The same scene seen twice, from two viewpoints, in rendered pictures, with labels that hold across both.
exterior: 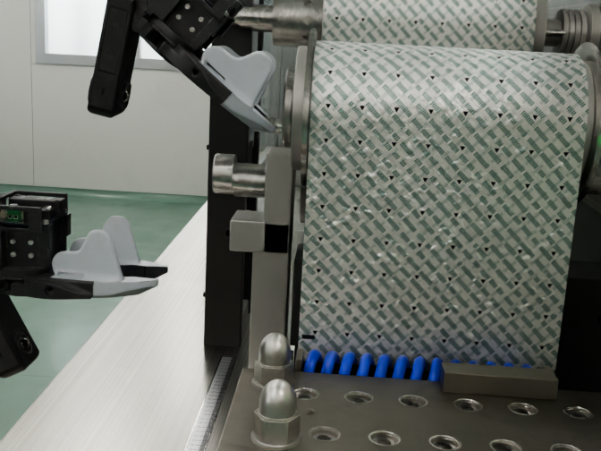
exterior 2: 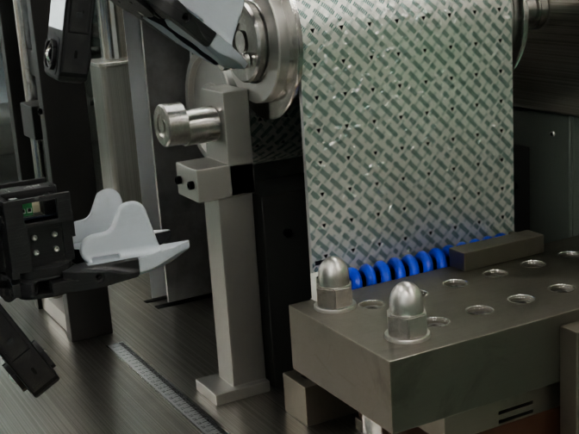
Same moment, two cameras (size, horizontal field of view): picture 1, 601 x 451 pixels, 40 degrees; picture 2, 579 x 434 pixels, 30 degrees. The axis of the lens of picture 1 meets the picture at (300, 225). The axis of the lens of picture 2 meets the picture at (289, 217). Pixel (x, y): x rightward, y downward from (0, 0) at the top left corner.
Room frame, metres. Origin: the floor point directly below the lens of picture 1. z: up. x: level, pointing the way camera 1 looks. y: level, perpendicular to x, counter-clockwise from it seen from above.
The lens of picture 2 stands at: (-0.10, 0.48, 1.34)
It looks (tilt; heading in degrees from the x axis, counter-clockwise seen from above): 15 degrees down; 330
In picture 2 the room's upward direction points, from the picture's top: 4 degrees counter-clockwise
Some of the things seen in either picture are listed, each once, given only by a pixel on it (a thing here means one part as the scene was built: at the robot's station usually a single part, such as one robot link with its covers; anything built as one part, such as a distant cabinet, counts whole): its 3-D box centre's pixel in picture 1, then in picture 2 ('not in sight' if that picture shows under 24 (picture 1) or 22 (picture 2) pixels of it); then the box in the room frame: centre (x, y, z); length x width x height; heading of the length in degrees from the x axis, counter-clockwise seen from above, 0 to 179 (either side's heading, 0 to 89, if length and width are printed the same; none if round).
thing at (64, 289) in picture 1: (51, 282); (82, 272); (0.69, 0.22, 1.09); 0.09 x 0.05 x 0.02; 78
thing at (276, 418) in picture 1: (277, 409); (406, 308); (0.55, 0.01, 1.05); 0.04 x 0.04 x 0.04
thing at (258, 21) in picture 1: (249, 17); not in sight; (1.02, 0.07, 1.34); 0.06 x 0.03 x 0.03; 88
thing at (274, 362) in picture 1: (275, 358); (333, 282); (0.64, 0.02, 1.05); 0.04 x 0.04 x 0.04
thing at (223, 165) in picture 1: (224, 174); (171, 124); (0.81, 0.08, 1.18); 0.04 x 0.02 x 0.04; 178
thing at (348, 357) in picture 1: (422, 376); (427, 268); (0.68, -0.12, 1.03); 0.21 x 0.04 x 0.03; 88
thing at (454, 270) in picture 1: (432, 282); (414, 181); (0.71, -0.12, 1.11); 0.23 x 0.01 x 0.18; 88
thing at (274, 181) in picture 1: (257, 296); (219, 246); (0.81, 0.04, 1.05); 0.06 x 0.05 x 0.31; 88
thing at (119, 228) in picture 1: (119, 247); (113, 222); (0.74, 0.17, 1.11); 0.09 x 0.03 x 0.06; 96
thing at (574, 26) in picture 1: (562, 33); not in sight; (1.01, -0.30, 1.34); 0.07 x 0.07 x 0.07; 88
